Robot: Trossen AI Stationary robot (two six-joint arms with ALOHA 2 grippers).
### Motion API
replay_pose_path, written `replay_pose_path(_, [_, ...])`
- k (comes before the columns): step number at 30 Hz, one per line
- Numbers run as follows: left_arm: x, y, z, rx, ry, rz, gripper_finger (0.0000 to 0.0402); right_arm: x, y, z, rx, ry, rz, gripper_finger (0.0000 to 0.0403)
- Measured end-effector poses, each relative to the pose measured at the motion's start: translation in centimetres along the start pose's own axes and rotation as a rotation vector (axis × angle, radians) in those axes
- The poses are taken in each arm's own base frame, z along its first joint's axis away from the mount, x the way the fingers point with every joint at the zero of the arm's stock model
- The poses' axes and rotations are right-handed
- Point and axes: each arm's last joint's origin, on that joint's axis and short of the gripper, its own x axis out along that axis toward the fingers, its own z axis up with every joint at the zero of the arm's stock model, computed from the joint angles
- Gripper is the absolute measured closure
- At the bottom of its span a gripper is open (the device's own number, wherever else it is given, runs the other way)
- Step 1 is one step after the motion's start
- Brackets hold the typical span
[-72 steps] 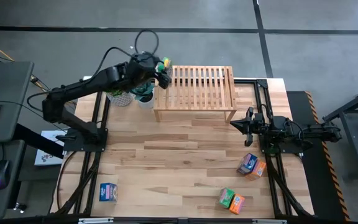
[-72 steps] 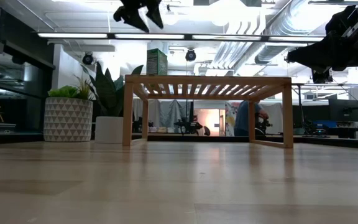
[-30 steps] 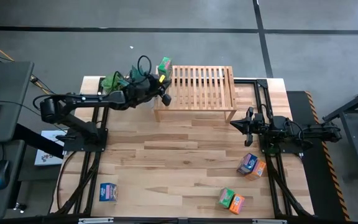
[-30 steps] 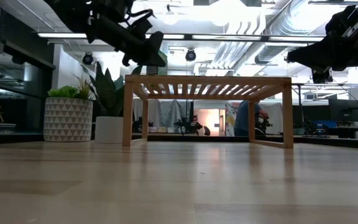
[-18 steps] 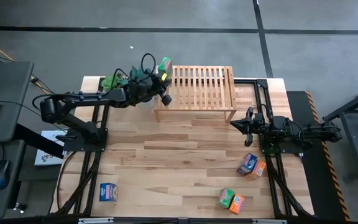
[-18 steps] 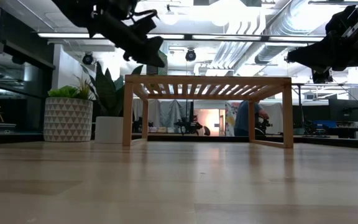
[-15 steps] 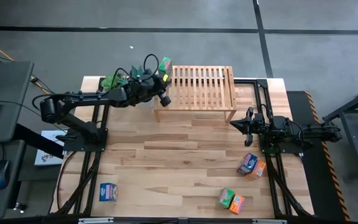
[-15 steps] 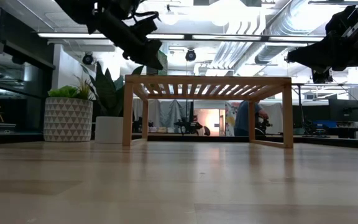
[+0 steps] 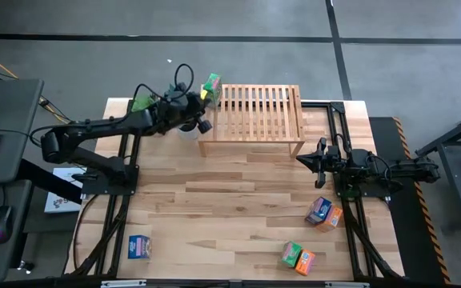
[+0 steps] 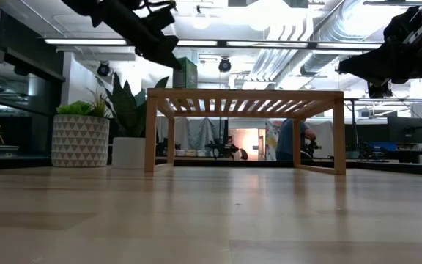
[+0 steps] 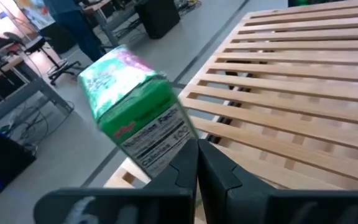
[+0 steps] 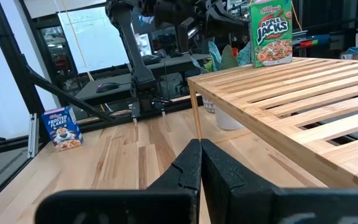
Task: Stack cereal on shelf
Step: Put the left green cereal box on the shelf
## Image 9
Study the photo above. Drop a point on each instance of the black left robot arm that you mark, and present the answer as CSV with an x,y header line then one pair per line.
x,y
102,125

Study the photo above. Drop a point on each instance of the black frame crossbar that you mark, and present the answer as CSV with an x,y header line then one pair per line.
x,y
214,285

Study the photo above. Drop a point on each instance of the green Apple Jacks cereal box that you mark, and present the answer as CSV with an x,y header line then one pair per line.
x,y
291,254
213,82

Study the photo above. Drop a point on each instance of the wooden slatted shelf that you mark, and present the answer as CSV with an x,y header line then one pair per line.
x,y
254,140

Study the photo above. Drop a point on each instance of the orange Mini Wheats cereal box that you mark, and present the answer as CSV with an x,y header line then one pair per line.
x,y
331,219
305,262

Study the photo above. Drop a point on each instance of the black metal stand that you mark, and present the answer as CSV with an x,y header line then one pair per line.
x,y
454,168

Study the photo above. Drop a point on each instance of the green succulent patterned pot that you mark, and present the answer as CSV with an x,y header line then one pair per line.
x,y
142,104

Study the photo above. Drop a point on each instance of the teal leafed plant white pot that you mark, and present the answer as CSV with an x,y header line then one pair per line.
x,y
188,134

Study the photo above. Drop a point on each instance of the white printed box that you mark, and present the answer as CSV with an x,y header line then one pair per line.
x,y
60,200

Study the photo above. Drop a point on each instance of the desk caster wheel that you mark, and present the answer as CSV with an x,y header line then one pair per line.
x,y
26,266

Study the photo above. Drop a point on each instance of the silver metal bracket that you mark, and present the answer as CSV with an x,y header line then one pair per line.
x,y
122,284
346,285

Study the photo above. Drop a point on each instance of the yellow tag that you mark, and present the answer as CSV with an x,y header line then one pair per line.
x,y
204,94

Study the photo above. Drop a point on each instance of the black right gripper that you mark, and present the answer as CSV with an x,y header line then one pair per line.
x,y
328,166

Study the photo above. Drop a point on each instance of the black mat hazard stripe edge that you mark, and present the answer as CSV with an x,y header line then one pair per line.
x,y
406,240

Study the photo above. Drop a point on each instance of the black computer mouse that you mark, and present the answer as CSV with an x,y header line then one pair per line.
x,y
0,222

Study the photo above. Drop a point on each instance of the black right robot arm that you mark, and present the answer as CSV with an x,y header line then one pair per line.
x,y
406,168

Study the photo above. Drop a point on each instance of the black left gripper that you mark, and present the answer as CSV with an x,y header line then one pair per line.
x,y
184,106

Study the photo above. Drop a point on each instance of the blue Frosted Flakes cereal box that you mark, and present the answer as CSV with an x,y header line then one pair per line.
x,y
139,246
317,209

